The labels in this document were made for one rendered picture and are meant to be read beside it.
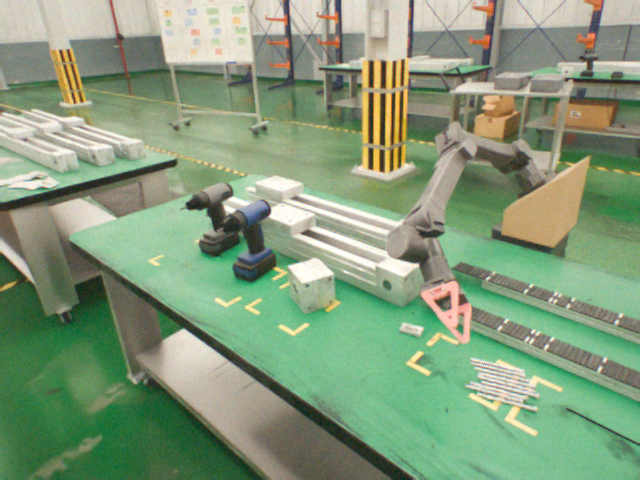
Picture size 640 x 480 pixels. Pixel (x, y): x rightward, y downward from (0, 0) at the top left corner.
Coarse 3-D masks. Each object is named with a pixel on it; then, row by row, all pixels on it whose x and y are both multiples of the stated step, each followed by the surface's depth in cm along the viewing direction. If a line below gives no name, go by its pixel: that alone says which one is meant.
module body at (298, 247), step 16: (272, 240) 150; (288, 240) 144; (304, 240) 138; (320, 240) 144; (336, 240) 138; (352, 240) 136; (288, 256) 146; (304, 256) 140; (320, 256) 135; (336, 256) 130; (352, 256) 127; (368, 256) 131; (384, 256) 127; (336, 272) 132; (352, 272) 127; (368, 272) 124; (368, 288) 125
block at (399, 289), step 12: (384, 264) 120; (396, 264) 120; (408, 264) 120; (384, 276) 119; (396, 276) 116; (408, 276) 116; (420, 276) 121; (384, 288) 121; (396, 288) 118; (408, 288) 118; (396, 300) 119; (408, 300) 120
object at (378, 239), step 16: (304, 208) 162; (320, 208) 167; (336, 208) 161; (320, 224) 160; (336, 224) 153; (352, 224) 148; (368, 224) 153; (384, 224) 148; (400, 224) 146; (368, 240) 145; (384, 240) 141
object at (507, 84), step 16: (464, 80) 432; (496, 80) 383; (512, 80) 376; (544, 80) 357; (560, 80) 359; (512, 96) 369; (544, 96) 358; (560, 96) 352; (464, 112) 442; (560, 112) 357; (464, 128) 448; (560, 128) 406; (560, 144) 411; (480, 160) 406; (544, 160) 398
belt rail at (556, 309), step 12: (492, 288) 123; (504, 288) 121; (528, 300) 117; (540, 300) 115; (552, 312) 114; (564, 312) 112; (588, 324) 109; (600, 324) 108; (612, 324) 105; (624, 336) 104; (636, 336) 103
